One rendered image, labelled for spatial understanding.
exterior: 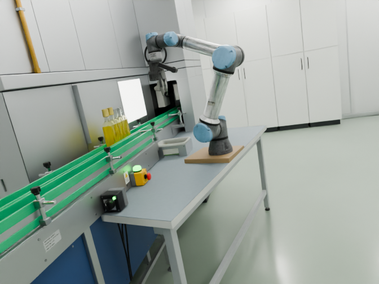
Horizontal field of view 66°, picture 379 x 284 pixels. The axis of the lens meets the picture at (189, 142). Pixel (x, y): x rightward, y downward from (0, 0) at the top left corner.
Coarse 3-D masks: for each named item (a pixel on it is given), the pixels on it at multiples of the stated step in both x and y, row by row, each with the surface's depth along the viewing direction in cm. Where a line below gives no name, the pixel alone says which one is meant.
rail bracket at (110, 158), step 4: (104, 148) 136; (108, 148) 135; (108, 152) 136; (108, 156) 136; (112, 156) 138; (120, 156) 136; (108, 160) 137; (112, 160) 137; (112, 164) 138; (112, 168) 138; (112, 172) 138
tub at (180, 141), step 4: (164, 140) 215; (168, 140) 214; (172, 140) 213; (176, 140) 212; (180, 140) 212; (184, 140) 211; (160, 144) 209; (168, 144) 197; (172, 144) 196; (176, 144) 196; (180, 144) 196
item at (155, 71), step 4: (156, 60) 172; (160, 60) 173; (148, 64) 176; (152, 64) 175; (156, 64) 174; (152, 68) 175; (156, 68) 175; (160, 68) 175; (148, 72) 175; (152, 72) 174; (156, 72) 173; (160, 72) 173; (164, 72) 178; (152, 76) 175; (156, 76) 175; (164, 76) 177; (152, 80) 175; (156, 80) 176
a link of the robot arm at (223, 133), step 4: (220, 116) 173; (224, 116) 177; (220, 120) 173; (224, 120) 176; (220, 124) 171; (224, 124) 175; (224, 128) 175; (220, 132) 171; (224, 132) 176; (220, 136) 175; (224, 136) 176
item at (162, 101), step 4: (176, 84) 279; (176, 88) 280; (156, 92) 287; (160, 92) 286; (176, 92) 281; (160, 96) 287; (164, 96) 290; (176, 96) 282; (160, 100) 288; (164, 100) 289; (168, 100) 300; (160, 104) 290; (164, 104) 289; (168, 104) 299
